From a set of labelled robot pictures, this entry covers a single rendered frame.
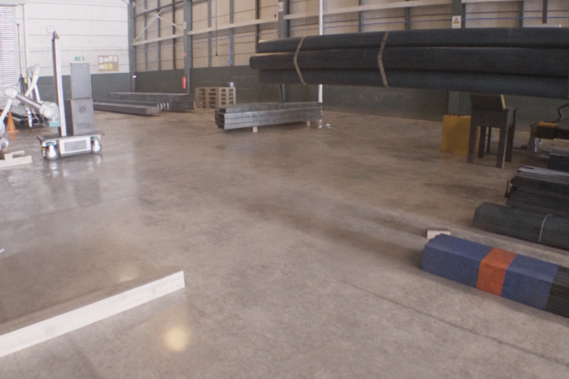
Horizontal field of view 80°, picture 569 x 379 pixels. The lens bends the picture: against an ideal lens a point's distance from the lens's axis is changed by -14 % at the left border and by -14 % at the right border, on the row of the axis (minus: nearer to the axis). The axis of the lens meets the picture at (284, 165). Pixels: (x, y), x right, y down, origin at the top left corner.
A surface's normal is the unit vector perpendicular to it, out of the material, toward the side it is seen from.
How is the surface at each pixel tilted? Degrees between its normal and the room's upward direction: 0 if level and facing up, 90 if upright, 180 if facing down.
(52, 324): 90
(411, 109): 90
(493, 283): 90
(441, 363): 0
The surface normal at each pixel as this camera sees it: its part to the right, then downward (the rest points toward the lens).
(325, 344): 0.00, -0.97
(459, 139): -0.74, 0.15
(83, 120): 0.66, 0.17
